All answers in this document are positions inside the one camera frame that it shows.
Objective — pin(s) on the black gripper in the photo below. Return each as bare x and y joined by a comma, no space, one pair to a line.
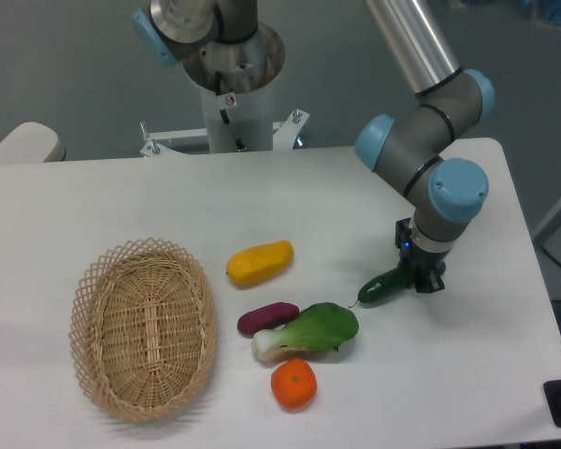
421,269

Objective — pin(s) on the dark green cucumber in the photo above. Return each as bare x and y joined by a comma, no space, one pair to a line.
380,289

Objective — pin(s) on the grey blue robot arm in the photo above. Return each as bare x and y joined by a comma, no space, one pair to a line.
446,194

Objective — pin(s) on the green bok choy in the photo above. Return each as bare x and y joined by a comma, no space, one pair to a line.
322,327

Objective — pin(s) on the purple sweet potato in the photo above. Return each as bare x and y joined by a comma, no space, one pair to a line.
267,317

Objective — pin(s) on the yellow mango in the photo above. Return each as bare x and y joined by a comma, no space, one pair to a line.
260,263

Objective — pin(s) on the orange tangerine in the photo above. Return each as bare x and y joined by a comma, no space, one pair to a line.
294,384

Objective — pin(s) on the woven wicker basket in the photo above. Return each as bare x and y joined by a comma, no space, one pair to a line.
143,330

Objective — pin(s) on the white chair armrest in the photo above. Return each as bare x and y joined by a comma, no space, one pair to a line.
31,143

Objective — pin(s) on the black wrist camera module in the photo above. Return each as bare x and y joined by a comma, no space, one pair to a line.
402,237

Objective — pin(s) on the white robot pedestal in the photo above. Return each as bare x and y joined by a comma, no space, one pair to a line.
236,85

